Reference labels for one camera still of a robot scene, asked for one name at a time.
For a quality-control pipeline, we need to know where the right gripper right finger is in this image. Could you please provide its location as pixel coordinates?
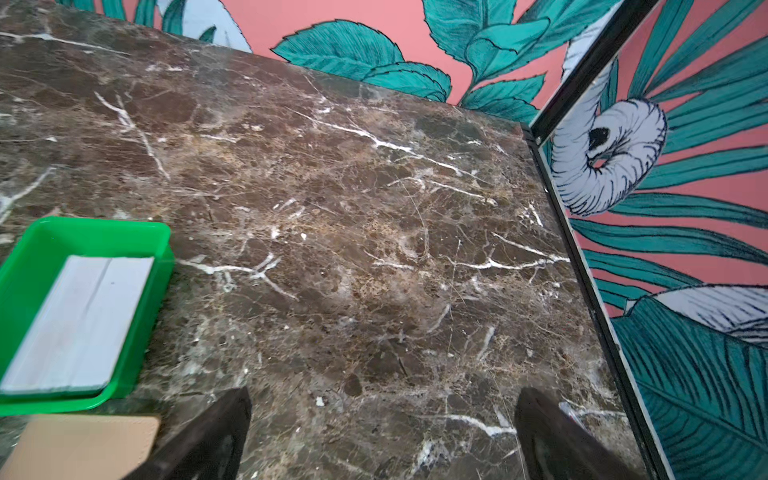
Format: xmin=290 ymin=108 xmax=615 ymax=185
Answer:
xmin=514 ymin=387 xmax=641 ymax=480

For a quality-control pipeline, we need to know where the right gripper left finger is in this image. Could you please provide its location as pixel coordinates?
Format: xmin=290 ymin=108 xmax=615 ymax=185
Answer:
xmin=126 ymin=387 xmax=252 ymax=480

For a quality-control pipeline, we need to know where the pink leather card holder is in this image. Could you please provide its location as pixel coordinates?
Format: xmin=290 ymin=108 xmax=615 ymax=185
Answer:
xmin=1 ymin=414 xmax=160 ymax=479

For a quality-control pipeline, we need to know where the green plastic tray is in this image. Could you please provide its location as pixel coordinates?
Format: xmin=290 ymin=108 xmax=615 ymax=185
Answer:
xmin=1 ymin=217 xmax=175 ymax=416

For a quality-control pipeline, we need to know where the white red credit card stack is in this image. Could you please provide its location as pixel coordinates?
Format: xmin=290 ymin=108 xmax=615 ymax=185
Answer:
xmin=1 ymin=255 xmax=154 ymax=396

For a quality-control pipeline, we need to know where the right black frame post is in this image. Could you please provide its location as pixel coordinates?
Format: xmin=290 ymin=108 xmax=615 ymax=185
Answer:
xmin=529 ymin=0 xmax=661 ymax=146

